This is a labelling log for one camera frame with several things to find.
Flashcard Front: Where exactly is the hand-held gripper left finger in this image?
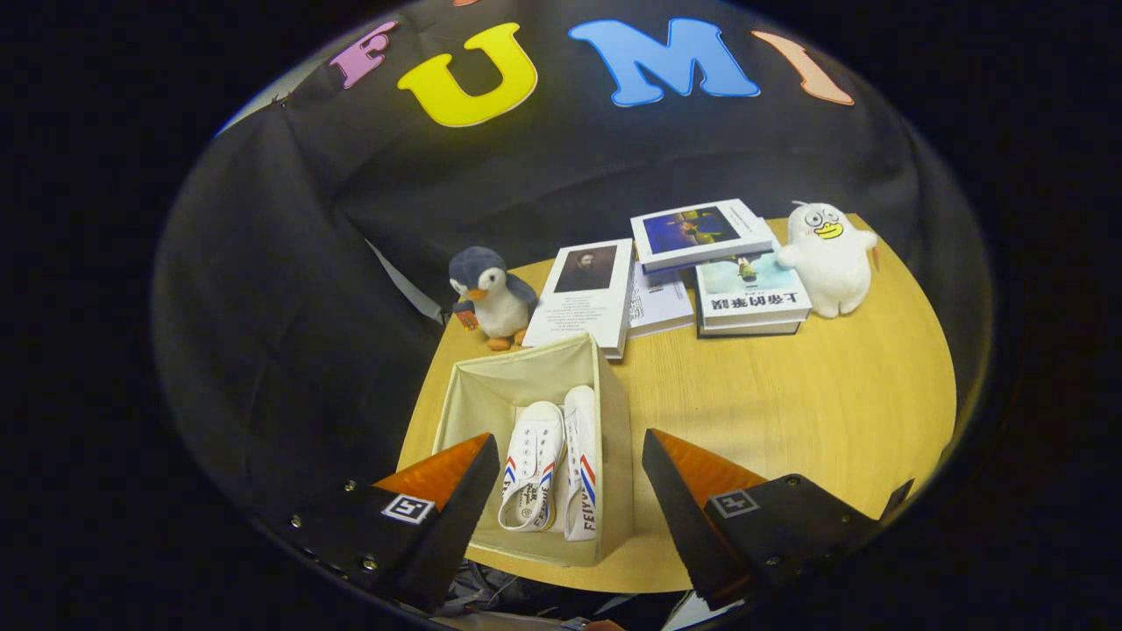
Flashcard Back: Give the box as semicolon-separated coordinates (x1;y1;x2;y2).
280;433;501;614

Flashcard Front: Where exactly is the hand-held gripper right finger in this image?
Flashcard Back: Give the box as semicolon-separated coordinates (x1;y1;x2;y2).
641;429;882;612

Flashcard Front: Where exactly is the white canvas shoe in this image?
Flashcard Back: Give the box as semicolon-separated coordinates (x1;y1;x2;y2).
498;401;566;533
561;385;606;542

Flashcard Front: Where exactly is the beige fabric storage box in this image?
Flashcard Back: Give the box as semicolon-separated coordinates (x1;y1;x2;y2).
432;332;635;568

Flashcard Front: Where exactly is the thick plain white book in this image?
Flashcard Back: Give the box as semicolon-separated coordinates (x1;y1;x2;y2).
698;320;803;339

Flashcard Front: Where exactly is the white book with text cover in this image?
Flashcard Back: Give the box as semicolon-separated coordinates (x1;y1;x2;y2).
627;263;696;339

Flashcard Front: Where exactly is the grey penguin plush toy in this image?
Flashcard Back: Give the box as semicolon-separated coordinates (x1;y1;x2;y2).
448;246;539;352

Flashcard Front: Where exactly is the book with teal cover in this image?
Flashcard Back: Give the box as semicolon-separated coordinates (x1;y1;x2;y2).
694;250;813;330

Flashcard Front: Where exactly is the book with portrait cover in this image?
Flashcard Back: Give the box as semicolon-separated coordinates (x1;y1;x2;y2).
522;238;635;360

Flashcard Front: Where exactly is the black backdrop cloth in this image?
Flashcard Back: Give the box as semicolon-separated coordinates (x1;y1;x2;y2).
149;0;996;535

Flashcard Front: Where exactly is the book with blue picture cover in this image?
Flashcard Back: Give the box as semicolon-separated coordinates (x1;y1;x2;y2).
629;198;776;273

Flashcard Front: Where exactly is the white duck plush toy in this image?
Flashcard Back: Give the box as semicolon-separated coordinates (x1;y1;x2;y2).
776;202;879;319

